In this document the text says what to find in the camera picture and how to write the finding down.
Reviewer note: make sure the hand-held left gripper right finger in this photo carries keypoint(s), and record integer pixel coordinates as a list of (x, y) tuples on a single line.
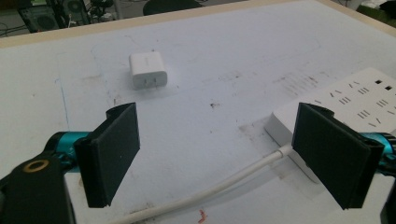
[(334, 154)]

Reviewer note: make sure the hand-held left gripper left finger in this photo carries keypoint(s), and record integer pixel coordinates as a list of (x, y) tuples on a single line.
[(107, 157)]

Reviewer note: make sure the white power strip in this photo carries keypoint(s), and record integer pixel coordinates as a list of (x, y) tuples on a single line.
[(342, 105)]

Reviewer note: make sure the white charger plug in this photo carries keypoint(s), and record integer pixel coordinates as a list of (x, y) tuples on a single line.
[(147, 70)]

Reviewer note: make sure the green object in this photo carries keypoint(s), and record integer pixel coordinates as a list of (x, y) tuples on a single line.
[(378, 11)]

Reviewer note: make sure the black speaker box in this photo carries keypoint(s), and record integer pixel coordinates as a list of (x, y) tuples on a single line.
[(39, 17)]

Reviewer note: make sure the dark round chair back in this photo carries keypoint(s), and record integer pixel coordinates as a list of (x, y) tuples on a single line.
[(169, 6)]

